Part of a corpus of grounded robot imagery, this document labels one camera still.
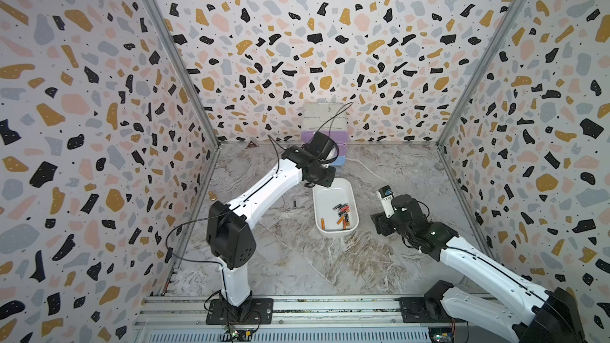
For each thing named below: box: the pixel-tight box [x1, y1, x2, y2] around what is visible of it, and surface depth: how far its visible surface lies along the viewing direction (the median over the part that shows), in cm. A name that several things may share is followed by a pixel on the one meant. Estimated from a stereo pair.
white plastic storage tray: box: [312, 177, 360, 235], surface depth 99 cm
